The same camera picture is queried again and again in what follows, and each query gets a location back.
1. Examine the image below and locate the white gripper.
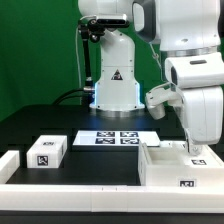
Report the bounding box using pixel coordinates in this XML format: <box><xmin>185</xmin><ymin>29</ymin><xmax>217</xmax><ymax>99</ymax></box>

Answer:
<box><xmin>181</xmin><ymin>86</ymin><xmax>223</xmax><ymax>156</ymax></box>

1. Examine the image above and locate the white cabinet box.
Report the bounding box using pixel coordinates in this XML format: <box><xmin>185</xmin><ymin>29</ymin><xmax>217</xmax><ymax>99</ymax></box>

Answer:
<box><xmin>138</xmin><ymin>143</ymin><xmax>224</xmax><ymax>187</ymax></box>

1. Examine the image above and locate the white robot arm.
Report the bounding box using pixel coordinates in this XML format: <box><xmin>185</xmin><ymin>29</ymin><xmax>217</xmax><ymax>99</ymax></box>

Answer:
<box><xmin>78</xmin><ymin>0</ymin><xmax>224</xmax><ymax>155</ymax></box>

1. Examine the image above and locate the white block with marker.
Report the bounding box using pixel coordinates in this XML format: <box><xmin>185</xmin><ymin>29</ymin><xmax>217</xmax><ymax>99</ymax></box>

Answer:
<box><xmin>26</xmin><ymin>135</ymin><xmax>67</xmax><ymax>168</ymax></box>

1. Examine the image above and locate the white left fence piece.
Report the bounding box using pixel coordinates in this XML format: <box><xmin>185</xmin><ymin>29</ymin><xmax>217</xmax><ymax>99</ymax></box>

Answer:
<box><xmin>0</xmin><ymin>150</ymin><xmax>20</xmax><ymax>184</ymax></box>

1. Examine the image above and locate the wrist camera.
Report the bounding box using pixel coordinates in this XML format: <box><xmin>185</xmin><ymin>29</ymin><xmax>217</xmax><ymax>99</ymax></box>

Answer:
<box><xmin>145</xmin><ymin>83</ymin><xmax>181</xmax><ymax>120</ymax></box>

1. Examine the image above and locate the white marker base plate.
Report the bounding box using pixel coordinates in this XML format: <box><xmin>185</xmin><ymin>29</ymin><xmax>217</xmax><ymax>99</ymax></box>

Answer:
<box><xmin>73</xmin><ymin>130</ymin><xmax>160</xmax><ymax>147</ymax></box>

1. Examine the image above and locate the black cable bundle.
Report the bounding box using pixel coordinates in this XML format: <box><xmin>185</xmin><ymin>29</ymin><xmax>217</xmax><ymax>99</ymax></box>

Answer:
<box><xmin>52</xmin><ymin>88</ymin><xmax>94</xmax><ymax>106</ymax></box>

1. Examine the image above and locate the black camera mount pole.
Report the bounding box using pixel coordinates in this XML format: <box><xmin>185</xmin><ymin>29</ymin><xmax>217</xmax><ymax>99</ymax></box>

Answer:
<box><xmin>78</xmin><ymin>14</ymin><xmax>130</xmax><ymax>92</ymax></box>

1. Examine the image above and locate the white front fence rail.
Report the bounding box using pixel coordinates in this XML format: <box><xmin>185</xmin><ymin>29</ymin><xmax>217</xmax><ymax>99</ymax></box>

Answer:
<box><xmin>0</xmin><ymin>184</ymin><xmax>224</xmax><ymax>213</ymax></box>

